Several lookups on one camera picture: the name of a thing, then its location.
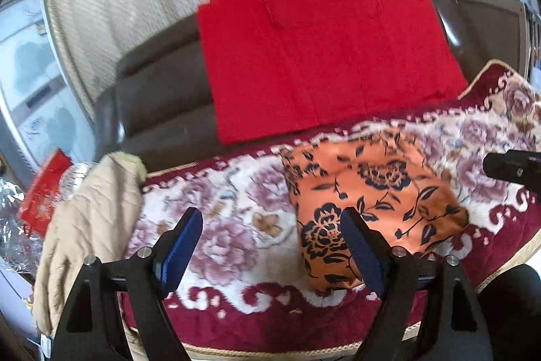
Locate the maroon cream floral blanket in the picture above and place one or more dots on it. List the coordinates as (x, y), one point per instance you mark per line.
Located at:
(236, 217)

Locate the beige quilted cloth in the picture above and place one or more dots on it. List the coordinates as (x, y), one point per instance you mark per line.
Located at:
(93, 217)

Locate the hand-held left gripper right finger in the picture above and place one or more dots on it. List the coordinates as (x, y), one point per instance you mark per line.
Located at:
(359, 247)

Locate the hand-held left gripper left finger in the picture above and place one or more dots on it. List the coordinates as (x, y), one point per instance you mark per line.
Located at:
(181, 242)

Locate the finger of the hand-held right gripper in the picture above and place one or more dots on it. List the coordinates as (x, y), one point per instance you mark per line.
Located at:
(513, 168)

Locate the crumpled silver foil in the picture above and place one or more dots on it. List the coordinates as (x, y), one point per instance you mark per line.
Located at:
(12, 242)

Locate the person's dark clothed leg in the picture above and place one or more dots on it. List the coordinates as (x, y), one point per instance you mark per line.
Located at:
(513, 314)

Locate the red cloth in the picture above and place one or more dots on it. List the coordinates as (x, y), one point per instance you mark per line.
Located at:
(317, 60)

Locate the white patterned glass door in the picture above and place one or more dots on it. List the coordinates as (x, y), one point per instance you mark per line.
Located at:
(38, 90)

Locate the brown sofa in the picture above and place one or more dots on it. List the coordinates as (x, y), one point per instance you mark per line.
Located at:
(169, 90)

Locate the red packet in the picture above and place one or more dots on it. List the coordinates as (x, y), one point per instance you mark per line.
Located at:
(44, 196)

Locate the orange floral garment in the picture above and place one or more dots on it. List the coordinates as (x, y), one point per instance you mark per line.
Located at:
(380, 183)

